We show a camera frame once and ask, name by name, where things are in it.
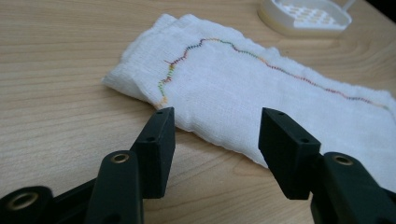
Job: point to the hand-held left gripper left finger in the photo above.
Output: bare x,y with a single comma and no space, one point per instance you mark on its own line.
149,161

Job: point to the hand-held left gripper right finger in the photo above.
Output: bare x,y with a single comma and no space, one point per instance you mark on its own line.
292,155

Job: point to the white plastic soap dish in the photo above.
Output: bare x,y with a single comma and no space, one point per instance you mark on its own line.
303,17

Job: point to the white cloth with coloured stitching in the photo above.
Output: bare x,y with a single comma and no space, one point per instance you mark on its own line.
236,96

